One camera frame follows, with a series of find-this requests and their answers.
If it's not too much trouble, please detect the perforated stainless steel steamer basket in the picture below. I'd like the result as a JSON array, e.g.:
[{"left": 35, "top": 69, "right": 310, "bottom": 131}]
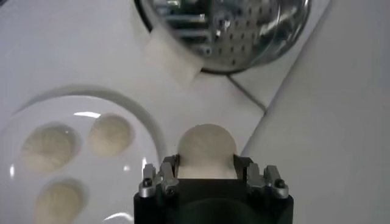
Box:
[{"left": 133, "top": 0, "right": 313, "bottom": 74}]

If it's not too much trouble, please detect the white electric cooker base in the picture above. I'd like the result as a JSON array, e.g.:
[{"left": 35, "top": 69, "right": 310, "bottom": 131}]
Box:
[{"left": 143, "top": 27, "right": 205, "bottom": 88}]

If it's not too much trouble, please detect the white steamed baozi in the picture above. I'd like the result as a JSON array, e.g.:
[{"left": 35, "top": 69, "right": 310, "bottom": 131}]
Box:
[
  {"left": 177, "top": 123, "right": 238, "bottom": 180},
  {"left": 20, "top": 124, "right": 77, "bottom": 173},
  {"left": 33, "top": 179, "right": 85, "bottom": 224},
  {"left": 88, "top": 113, "right": 135, "bottom": 158}
]

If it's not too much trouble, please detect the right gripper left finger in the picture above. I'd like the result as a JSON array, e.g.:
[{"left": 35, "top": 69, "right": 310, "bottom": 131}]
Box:
[{"left": 138, "top": 154, "right": 180, "bottom": 198}]

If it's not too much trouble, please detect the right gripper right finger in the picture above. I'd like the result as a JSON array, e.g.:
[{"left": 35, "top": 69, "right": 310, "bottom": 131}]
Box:
[{"left": 233, "top": 154, "right": 289, "bottom": 200}]

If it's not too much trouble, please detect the dark cooker power cord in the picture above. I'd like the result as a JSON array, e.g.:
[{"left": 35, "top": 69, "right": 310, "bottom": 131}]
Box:
[{"left": 225, "top": 74, "right": 268, "bottom": 116}]

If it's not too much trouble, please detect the white round plate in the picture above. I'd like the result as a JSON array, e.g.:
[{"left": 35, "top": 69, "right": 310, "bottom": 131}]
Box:
[{"left": 0, "top": 94, "right": 162, "bottom": 224}]

